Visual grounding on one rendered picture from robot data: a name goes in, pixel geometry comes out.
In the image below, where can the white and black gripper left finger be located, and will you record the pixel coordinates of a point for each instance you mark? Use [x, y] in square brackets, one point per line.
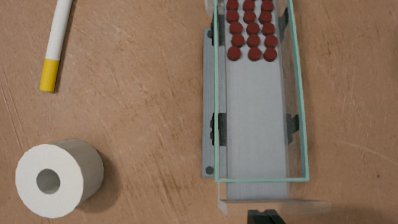
[256, 220]

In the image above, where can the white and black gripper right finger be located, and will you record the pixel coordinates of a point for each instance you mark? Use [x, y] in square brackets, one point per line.
[275, 219]

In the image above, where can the clear glass vial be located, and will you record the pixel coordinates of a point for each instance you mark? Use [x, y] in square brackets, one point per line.
[209, 4]

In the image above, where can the white cylinder with yellow end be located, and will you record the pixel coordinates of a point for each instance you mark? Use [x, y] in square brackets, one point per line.
[55, 44]

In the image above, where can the white cylinder with center hole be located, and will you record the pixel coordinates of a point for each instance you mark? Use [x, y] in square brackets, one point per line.
[73, 165]

